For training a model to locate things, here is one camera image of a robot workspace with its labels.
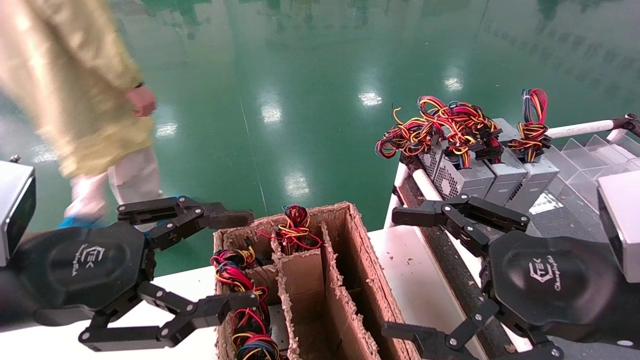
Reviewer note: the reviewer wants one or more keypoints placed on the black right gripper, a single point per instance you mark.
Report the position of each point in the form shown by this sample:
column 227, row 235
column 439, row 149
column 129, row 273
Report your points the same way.
column 555, row 285

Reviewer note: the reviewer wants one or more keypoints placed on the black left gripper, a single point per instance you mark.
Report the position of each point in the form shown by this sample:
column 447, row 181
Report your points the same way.
column 90, row 265

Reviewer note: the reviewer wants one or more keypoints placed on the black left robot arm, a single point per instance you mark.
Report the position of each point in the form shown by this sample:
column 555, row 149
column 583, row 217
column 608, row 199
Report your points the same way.
column 7, row 300

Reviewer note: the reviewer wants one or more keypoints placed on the bare person hand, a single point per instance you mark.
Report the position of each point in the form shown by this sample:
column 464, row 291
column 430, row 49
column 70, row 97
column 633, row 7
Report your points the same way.
column 142, row 101

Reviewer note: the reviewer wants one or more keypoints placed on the brown cardboard box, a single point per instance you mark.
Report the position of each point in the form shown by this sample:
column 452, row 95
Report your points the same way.
column 372, row 285

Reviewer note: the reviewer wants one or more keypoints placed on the short white rack leg pipe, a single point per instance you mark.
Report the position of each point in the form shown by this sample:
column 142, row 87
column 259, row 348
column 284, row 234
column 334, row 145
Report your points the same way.
column 395, row 202

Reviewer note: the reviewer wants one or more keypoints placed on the long white rack pipe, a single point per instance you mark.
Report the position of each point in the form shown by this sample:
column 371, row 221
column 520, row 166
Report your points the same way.
column 425, row 183

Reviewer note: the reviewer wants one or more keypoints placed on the corrugated cardboard divider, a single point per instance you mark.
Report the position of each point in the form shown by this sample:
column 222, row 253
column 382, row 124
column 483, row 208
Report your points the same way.
column 300, row 280
column 345, row 310

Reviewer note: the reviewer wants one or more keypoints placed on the clear plastic divider tray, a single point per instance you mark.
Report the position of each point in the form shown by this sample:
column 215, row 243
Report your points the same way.
column 580, row 160

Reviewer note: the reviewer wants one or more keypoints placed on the person in yellow coat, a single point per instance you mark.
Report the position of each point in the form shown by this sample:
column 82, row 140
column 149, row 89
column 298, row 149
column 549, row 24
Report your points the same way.
column 60, row 75

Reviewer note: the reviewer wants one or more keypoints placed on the black pipe connector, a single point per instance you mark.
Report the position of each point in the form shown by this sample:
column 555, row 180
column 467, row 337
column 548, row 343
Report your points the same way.
column 627, row 124

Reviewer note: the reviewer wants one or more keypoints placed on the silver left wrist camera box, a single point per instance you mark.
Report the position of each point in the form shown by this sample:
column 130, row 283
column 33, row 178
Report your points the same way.
column 15, row 210

